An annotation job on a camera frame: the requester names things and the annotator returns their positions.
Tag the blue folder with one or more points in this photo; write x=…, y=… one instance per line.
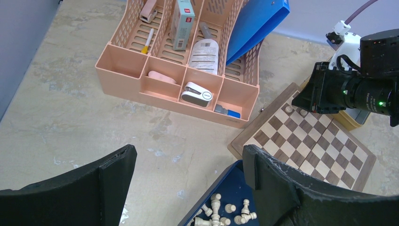
x=255, y=21

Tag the wooden chess board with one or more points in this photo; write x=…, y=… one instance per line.
x=316, y=144

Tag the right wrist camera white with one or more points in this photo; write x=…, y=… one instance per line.
x=344, y=43

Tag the white labelled tube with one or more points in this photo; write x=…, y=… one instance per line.
x=205, y=52

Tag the pink small stapler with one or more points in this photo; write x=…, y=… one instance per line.
x=148, y=12

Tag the yellow white marker pen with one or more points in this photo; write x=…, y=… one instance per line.
x=148, y=41

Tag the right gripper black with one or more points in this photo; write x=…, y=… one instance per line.
x=312, y=97

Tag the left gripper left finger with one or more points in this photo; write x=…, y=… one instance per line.
x=91, y=195

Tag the light chess piece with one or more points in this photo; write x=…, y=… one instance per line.
x=303, y=112
x=288, y=109

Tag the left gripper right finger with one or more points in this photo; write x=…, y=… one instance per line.
x=285, y=196

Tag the pink eraser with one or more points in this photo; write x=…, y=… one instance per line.
x=161, y=77

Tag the dark blue tray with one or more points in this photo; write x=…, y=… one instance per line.
x=231, y=185

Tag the green white small box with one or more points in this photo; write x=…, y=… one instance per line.
x=182, y=21

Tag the pile of light chess pieces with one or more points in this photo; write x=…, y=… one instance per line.
x=214, y=212

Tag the yellow metal tin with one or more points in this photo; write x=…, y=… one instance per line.
x=350, y=118

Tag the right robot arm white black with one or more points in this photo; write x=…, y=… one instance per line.
x=372, y=86

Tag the white stapler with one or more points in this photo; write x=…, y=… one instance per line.
x=196, y=95

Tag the pink plastic desk organizer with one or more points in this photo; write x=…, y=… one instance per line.
x=122, y=69

